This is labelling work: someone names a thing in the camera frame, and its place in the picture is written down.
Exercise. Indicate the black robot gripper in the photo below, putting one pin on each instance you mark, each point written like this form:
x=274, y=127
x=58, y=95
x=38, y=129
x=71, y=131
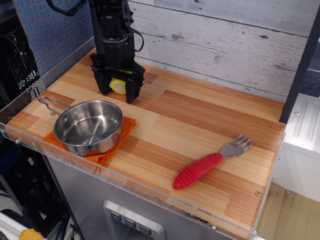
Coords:
x=116, y=59

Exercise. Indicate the yellow green toy corn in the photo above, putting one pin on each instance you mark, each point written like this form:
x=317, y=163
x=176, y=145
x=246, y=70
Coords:
x=118, y=86

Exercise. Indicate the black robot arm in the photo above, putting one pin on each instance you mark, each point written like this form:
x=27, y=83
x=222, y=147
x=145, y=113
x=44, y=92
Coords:
x=112, y=18

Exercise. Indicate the orange knitted cloth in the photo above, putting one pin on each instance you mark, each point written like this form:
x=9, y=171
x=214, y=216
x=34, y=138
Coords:
x=99, y=158

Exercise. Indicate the stainless steel pan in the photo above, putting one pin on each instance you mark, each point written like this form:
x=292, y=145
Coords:
x=88, y=128

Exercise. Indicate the black plastic crate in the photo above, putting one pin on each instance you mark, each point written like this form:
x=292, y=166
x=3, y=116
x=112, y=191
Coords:
x=18, y=69

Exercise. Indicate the clear acrylic guard panel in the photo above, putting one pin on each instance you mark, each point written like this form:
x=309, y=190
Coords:
x=45, y=150

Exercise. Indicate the stainless steel toy cabinet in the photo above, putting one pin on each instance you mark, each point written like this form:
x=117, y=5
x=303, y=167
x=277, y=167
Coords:
x=85, y=188

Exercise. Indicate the silver button panel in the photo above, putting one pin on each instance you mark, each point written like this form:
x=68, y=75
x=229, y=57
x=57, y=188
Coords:
x=125, y=224

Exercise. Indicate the yellow object at corner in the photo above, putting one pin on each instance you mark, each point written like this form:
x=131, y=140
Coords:
x=30, y=234

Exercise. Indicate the white ribbed side counter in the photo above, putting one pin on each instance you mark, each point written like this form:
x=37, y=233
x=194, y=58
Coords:
x=297, y=168

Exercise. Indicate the red handled metal fork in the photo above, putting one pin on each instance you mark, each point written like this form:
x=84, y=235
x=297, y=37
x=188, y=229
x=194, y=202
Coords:
x=192, y=173

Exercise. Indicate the dark right frame post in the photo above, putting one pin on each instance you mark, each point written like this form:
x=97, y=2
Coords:
x=301, y=70

